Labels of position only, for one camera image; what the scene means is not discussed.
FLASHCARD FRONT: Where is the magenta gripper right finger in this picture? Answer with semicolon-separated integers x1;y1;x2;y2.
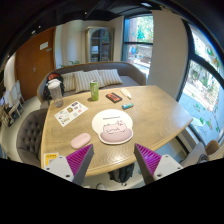
133;143;184;185

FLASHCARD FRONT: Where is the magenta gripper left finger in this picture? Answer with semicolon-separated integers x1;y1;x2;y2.
45;143;95;186

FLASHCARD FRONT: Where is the pink computer mouse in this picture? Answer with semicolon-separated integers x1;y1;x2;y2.
71;133;91;149

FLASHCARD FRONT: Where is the white pink cartoon mouse pad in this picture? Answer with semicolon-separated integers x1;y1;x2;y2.
92;109;133;145

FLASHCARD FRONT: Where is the black bag under table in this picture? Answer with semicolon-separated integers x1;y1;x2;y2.
109;163;134;184

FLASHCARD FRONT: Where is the white sticker sheet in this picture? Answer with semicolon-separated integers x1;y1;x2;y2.
54;101;88;127

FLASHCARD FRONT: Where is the grey tufted chair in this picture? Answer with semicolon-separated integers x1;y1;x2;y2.
16;109;47;167

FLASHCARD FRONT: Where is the teal small tube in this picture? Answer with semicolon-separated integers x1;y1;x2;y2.
122;103;134;110

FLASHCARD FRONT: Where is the cream oblong case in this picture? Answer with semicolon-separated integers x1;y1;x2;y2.
120;88;132;99

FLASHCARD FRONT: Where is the green tumbler cup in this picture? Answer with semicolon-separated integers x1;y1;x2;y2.
90;80;99;101

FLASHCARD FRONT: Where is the striped cushion left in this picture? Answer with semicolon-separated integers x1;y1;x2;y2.
62;71;79;92

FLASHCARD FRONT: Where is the striped cushion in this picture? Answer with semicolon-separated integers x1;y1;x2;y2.
99;69;122;86
62;71;79;92
74;70;105;93

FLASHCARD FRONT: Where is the clear plastic water bottle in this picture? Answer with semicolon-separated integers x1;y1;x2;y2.
48;79;63;108

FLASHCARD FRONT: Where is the striped cushion middle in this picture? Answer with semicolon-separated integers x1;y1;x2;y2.
74;70;105;93

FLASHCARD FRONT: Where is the grey curved sofa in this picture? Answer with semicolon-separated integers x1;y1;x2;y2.
36;61;147;109

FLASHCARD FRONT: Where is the striped cushion right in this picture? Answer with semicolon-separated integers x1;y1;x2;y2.
99;69;122;86

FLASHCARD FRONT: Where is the black orange backpack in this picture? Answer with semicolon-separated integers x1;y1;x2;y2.
44;73;65;101

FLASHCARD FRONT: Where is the wooden door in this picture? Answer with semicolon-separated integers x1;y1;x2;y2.
15;28;55;100

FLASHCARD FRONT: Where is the glass front cabinet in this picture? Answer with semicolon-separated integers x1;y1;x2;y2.
85;26;113;62

